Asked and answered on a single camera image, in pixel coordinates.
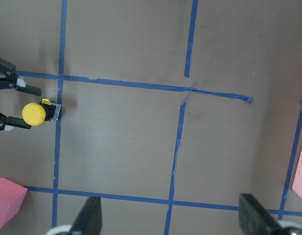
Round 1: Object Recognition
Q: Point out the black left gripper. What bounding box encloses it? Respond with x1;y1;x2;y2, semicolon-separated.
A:
0;58;42;131

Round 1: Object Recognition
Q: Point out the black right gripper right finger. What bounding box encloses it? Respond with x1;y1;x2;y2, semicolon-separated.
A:
238;193;288;235

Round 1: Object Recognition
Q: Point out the yellow push button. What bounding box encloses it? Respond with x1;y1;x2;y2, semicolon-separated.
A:
22;99;62;126

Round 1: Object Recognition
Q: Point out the pink foam cube middle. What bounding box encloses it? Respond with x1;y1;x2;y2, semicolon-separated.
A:
0;178;27;229

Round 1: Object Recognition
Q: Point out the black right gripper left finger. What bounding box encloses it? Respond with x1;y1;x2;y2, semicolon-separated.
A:
68;196;102;235

